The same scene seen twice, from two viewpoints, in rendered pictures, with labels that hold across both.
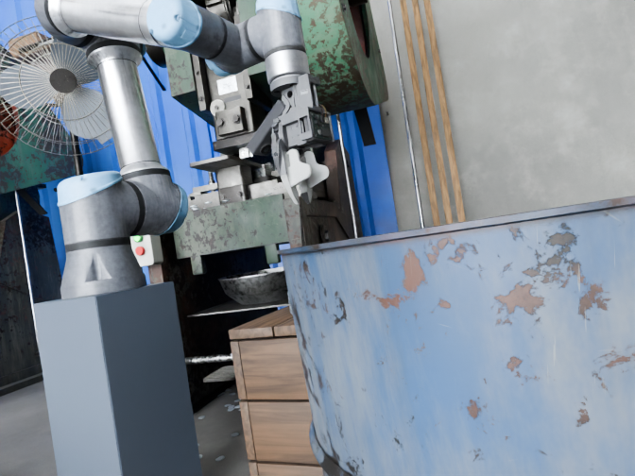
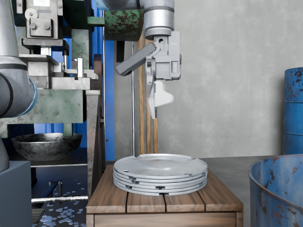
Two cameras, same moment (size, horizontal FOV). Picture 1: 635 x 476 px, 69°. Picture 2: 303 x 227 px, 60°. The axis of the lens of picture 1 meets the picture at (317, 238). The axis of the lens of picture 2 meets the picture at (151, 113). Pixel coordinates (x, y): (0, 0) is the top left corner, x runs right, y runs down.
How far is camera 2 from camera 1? 0.40 m
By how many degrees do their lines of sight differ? 26
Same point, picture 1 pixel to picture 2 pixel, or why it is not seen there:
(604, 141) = (221, 83)
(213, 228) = not seen: hidden behind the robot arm
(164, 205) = (25, 96)
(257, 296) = (46, 156)
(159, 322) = (20, 197)
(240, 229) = (45, 109)
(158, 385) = not seen: outside the picture
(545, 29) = (205, 19)
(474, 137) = not seen: hidden behind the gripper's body
